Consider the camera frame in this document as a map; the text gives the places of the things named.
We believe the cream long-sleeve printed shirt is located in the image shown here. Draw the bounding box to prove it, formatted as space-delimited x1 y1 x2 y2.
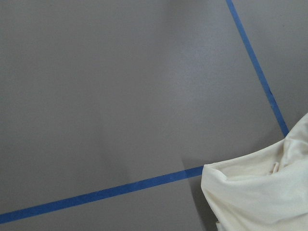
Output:
201 116 308 231

